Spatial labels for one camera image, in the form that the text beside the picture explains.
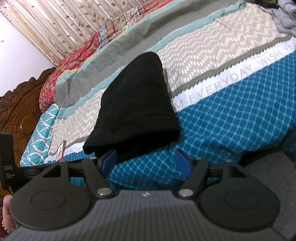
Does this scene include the teal patterned pillow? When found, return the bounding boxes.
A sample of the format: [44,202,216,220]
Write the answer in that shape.
[20,103,60,167]

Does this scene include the leaf pattern curtain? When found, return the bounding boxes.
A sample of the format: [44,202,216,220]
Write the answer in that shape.
[0,0,149,66]

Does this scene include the patterned bedsheet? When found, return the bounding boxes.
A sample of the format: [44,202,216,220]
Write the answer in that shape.
[46,1,295,189]

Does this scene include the black pants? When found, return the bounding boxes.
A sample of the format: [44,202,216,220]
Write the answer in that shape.
[83,52,181,163]

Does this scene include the grey sweatshirt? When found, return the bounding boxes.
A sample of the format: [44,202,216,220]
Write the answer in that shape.
[271,0,296,37]

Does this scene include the carved wooden headboard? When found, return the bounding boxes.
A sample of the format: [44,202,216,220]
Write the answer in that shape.
[1,67,56,165]

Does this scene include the smartphone on bed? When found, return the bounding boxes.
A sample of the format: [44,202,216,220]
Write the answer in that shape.
[56,140,66,161]

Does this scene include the person's left hand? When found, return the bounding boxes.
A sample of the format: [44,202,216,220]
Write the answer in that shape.
[3,195,16,233]

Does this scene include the red floral quilt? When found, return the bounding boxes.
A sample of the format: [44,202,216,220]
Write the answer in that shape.
[39,1,170,113]

